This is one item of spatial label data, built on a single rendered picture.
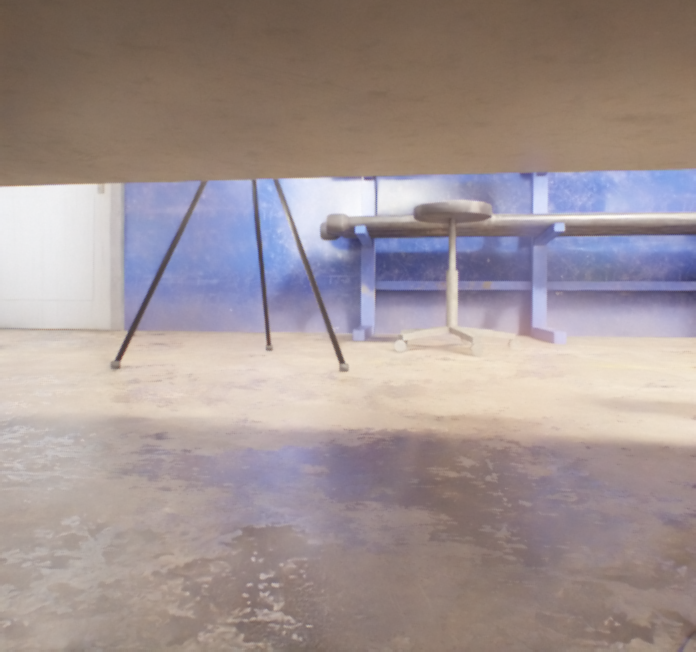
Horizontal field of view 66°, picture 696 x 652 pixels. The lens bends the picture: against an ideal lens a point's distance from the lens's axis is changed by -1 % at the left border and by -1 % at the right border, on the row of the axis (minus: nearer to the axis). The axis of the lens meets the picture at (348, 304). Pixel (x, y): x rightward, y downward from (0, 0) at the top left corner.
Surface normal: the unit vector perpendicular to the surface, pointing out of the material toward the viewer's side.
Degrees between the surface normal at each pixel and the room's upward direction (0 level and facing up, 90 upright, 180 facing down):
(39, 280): 90
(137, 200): 90
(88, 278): 90
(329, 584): 0
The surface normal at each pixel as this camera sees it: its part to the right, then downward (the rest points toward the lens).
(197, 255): -0.13, 0.01
